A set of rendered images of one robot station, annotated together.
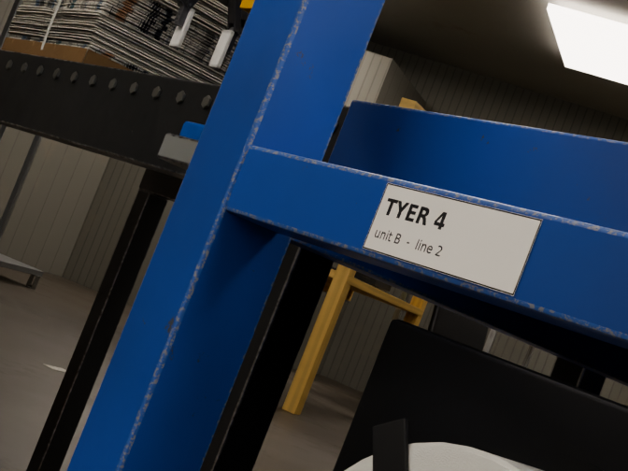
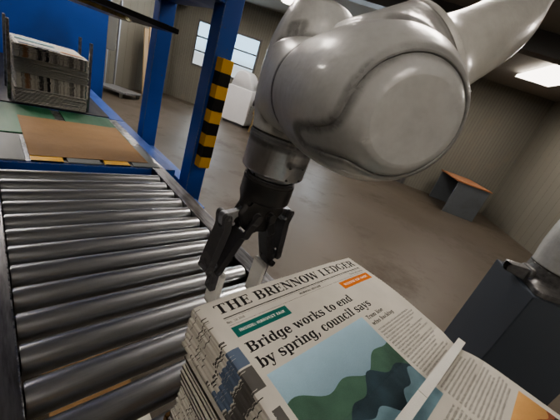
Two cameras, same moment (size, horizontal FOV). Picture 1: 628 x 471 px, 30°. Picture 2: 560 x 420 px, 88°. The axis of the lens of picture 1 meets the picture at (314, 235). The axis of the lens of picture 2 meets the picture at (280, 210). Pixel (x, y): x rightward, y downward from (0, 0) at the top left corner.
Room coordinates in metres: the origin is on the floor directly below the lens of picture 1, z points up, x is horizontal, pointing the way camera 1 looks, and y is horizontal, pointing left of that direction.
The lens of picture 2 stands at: (2.37, 0.24, 1.25)
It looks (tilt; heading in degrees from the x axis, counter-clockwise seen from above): 22 degrees down; 168
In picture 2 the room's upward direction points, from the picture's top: 20 degrees clockwise
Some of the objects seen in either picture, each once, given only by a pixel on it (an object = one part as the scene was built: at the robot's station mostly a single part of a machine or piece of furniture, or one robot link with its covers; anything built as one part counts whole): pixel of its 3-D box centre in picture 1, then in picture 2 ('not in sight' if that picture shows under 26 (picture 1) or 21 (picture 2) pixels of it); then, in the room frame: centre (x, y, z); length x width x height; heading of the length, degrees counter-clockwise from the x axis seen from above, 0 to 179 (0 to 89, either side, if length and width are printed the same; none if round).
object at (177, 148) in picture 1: (219, 166); not in sight; (1.28, 0.12, 0.69); 0.10 x 0.10 x 0.03; 37
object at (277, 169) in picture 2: not in sight; (277, 156); (1.97, 0.30, 1.16); 0.09 x 0.09 x 0.06
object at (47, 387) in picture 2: not in sight; (183, 340); (1.97, 0.24, 0.77); 0.47 x 0.05 x 0.05; 127
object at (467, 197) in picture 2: not in sight; (456, 193); (-3.63, 5.34, 0.36); 1.34 x 0.70 x 0.72; 160
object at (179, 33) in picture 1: (181, 28); (255, 276); (1.95, 0.33, 0.94); 0.03 x 0.01 x 0.07; 37
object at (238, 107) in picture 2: not in sight; (242, 98); (-5.92, 0.03, 0.67); 0.72 x 0.61 x 1.34; 70
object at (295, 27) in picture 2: not in sight; (307, 75); (1.99, 0.30, 1.27); 0.13 x 0.11 x 0.16; 8
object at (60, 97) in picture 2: not in sight; (47, 72); (0.60, -0.80, 0.93); 0.38 x 0.30 x 0.26; 37
